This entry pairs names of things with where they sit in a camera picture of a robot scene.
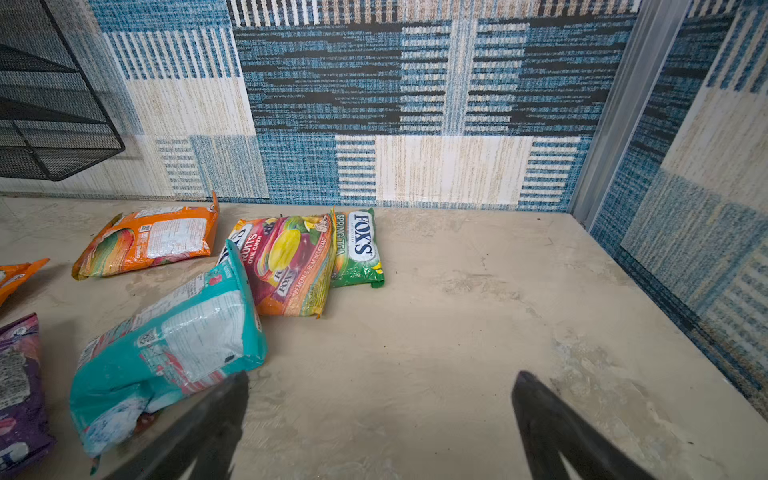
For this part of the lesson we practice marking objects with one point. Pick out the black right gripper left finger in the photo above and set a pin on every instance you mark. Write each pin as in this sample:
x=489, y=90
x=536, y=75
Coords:
x=201, y=443

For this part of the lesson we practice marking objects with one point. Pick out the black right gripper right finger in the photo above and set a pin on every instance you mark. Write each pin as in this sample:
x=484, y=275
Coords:
x=553, y=435

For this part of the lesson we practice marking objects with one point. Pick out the teal snack bag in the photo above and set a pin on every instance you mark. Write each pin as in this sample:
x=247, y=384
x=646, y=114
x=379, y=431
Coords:
x=188, y=341

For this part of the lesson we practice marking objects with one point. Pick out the pink fruits candy bag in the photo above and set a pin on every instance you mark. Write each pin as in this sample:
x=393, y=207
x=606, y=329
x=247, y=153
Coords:
x=288, y=261
x=13, y=276

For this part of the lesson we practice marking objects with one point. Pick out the purple snack bag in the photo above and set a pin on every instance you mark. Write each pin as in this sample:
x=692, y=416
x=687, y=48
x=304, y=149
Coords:
x=25, y=435

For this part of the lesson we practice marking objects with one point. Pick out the orange snack bag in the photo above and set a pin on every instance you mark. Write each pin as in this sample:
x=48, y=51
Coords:
x=148, y=238

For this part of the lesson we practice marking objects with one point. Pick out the small green Fox's candy bag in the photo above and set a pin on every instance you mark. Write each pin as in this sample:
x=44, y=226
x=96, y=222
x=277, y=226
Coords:
x=357, y=258

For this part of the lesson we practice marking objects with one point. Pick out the black wire mesh shelf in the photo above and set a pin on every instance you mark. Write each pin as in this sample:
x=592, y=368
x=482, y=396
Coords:
x=53, y=125

